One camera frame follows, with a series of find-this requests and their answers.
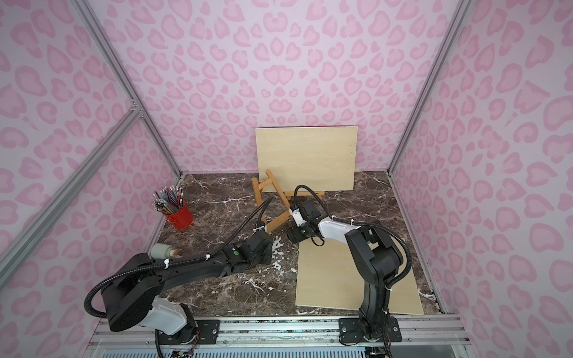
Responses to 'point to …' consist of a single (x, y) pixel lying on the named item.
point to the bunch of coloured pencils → (169, 201)
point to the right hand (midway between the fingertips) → (298, 233)
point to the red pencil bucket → (181, 219)
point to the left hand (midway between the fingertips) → (271, 249)
